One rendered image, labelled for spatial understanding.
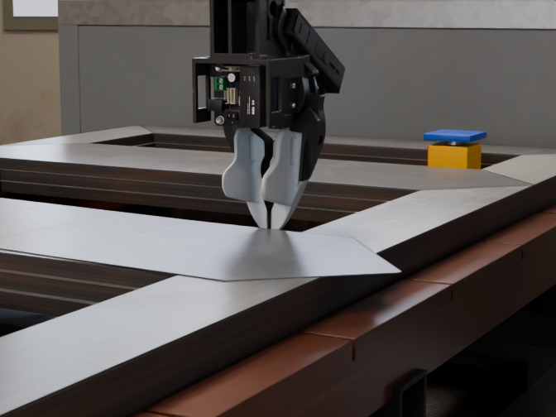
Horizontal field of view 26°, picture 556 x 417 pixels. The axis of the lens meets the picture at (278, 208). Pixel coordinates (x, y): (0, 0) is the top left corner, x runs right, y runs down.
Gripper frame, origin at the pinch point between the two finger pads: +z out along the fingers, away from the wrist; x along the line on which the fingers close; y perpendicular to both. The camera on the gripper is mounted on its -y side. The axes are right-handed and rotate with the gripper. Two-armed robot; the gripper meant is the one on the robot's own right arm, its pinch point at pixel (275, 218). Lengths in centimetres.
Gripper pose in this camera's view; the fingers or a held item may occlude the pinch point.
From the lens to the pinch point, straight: 102.1
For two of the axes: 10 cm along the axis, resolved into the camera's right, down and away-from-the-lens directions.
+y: -4.8, 1.5, -8.6
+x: 8.8, 0.8, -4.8
